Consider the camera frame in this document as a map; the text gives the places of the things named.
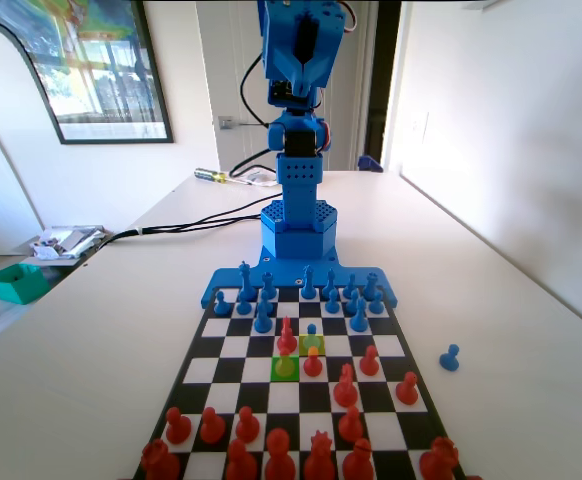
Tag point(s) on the blue chess queen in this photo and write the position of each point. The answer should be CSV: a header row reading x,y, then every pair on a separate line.
x,y
244,280

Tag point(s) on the red chess rook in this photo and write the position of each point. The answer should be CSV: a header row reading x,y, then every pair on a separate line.
x,y
438,462
159,462

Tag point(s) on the red chess queen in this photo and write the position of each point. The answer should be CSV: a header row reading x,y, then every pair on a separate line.
x,y
319,462

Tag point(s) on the red chess king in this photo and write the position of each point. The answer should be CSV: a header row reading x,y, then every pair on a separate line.
x,y
279,457

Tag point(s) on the small blue printed part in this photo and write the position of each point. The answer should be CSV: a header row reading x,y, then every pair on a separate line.
x,y
369,164

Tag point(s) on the red chess pawn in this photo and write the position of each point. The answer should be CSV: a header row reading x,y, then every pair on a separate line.
x,y
247,428
177,429
350,427
407,391
212,429
312,366
369,362
284,367

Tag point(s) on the black framed picture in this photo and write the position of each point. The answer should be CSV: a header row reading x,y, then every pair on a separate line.
x,y
111,75

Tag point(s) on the white door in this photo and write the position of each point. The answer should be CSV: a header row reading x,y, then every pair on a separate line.
x,y
231,75

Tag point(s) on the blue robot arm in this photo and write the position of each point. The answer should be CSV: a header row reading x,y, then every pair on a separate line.
x,y
298,240

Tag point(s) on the green plastic box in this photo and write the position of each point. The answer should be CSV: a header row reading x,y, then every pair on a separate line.
x,y
18,292

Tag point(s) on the pile of papers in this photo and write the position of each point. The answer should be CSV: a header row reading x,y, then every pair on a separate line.
x,y
66,240

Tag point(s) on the red chess bishop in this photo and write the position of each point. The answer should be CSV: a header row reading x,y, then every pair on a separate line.
x,y
241,465
358,465

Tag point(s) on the black white chessboard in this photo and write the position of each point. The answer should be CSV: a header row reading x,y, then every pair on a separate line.
x,y
281,400

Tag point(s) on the blue chess rook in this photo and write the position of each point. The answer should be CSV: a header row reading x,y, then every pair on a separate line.
x,y
369,287
269,284

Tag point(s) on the blue chess bishop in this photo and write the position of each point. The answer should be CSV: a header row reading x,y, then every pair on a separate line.
x,y
358,322
329,285

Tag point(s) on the blue chess king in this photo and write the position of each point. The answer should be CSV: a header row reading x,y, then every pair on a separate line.
x,y
309,287

